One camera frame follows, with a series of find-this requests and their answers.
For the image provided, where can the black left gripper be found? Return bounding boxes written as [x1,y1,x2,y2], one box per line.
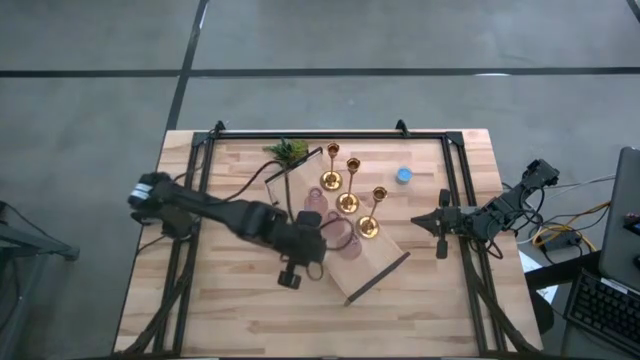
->
[278,210,329,291]

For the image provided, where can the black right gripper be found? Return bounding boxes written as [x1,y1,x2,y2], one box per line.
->
[410,189,484,259]

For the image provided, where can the pink glass vase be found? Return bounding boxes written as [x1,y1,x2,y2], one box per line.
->
[337,232,363,261]
[303,186,330,215]
[322,209,349,241]

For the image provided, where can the wooden shelf riser black legs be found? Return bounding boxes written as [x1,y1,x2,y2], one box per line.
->
[263,146,412,308]

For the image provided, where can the gold candlestick holder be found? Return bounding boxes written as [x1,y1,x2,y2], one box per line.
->
[355,186,389,240]
[319,142,344,192]
[335,157,362,215]

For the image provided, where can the potted green succulent plant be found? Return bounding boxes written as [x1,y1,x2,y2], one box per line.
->
[263,138,310,167]

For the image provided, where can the white paper sheet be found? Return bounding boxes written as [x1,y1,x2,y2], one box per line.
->
[517,248,557,305]

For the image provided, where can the black power adapter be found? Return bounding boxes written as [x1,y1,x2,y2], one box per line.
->
[543,233,582,252]

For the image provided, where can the black keyboard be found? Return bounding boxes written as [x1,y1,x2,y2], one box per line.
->
[563,269,640,357]

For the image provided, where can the grey laptop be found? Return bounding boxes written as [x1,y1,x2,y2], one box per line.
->
[598,146,640,292]

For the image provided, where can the grey metal stand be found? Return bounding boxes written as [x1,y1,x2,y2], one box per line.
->
[0,199,81,360]

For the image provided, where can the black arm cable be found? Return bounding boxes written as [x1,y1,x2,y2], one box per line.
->
[174,159,296,224]
[517,172,549,231]

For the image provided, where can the black aluminium table frame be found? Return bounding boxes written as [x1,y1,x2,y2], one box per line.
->
[114,118,544,359]

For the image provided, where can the yellow cable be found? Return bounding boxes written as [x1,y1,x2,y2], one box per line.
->
[531,200,612,252]

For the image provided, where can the white cable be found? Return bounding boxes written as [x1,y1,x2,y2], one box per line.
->
[552,173,617,192]

